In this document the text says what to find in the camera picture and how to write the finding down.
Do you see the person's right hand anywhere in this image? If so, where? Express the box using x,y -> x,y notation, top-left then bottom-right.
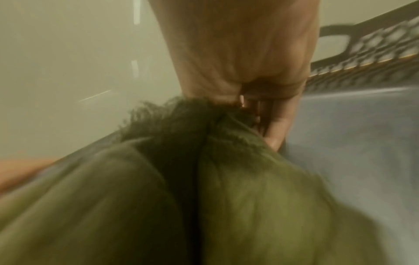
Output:
148,0 -> 320,151

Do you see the olive green cloth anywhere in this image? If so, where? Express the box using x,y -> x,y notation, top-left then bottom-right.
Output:
0,96 -> 398,265

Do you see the dark plastic laundry basket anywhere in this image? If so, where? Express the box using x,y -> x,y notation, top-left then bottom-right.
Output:
306,14 -> 419,90

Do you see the blue sheet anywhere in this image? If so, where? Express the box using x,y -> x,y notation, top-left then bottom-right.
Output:
0,86 -> 419,265

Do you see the person's left hand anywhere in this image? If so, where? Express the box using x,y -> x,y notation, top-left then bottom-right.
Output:
0,158 -> 56,193

